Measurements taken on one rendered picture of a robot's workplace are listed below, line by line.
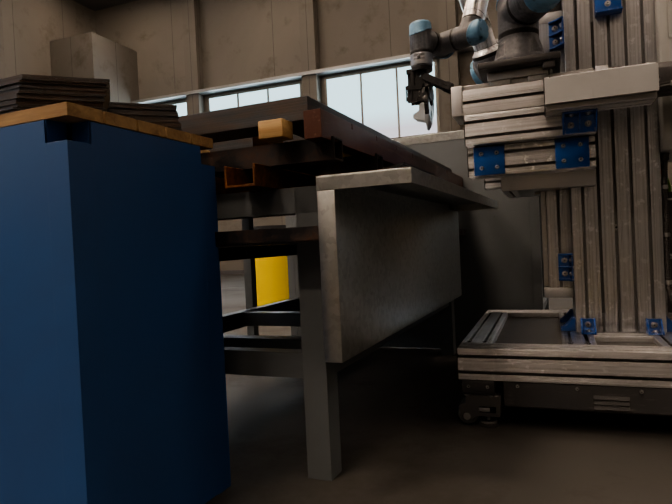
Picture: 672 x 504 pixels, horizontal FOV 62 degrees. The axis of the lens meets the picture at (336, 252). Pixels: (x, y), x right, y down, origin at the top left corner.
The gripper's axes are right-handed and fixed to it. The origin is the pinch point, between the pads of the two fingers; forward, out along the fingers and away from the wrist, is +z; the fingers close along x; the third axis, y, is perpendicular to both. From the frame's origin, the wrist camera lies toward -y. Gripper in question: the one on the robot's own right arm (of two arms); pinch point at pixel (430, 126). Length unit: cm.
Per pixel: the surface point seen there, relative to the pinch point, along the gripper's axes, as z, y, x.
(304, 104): 8, 9, 77
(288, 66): -316, 464, -798
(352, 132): 12, 4, 62
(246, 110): 7, 24, 77
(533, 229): 36, -26, -82
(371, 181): 27, -8, 84
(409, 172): 25, -15, 84
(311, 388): 71, 13, 73
